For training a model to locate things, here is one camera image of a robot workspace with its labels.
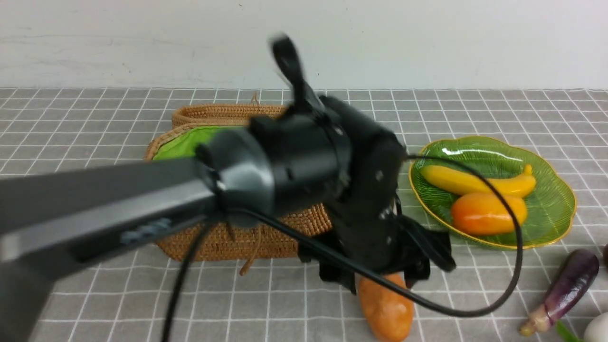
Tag white plastic radish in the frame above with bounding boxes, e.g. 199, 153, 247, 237
555, 312, 608, 342

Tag purple plastic eggplant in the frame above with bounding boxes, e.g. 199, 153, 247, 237
519, 249, 599, 336

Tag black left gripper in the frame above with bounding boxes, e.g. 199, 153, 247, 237
313, 95, 456, 295

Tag green glass plate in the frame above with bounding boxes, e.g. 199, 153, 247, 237
408, 136, 577, 250

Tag woven rattan basket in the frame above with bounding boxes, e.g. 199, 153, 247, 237
145, 104, 332, 263

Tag yellow plastic banana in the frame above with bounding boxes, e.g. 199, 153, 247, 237
420, 164, 537, 198

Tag orange plastic mango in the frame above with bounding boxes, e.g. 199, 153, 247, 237
450, 193, 515, 236

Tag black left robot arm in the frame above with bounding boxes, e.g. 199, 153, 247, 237
1, 95, 456, 342

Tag grey checked tablecloth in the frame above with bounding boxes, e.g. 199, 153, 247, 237
0, 88, 607, 342

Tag brown plastic potato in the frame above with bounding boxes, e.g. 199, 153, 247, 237
357, 276, 415, 342

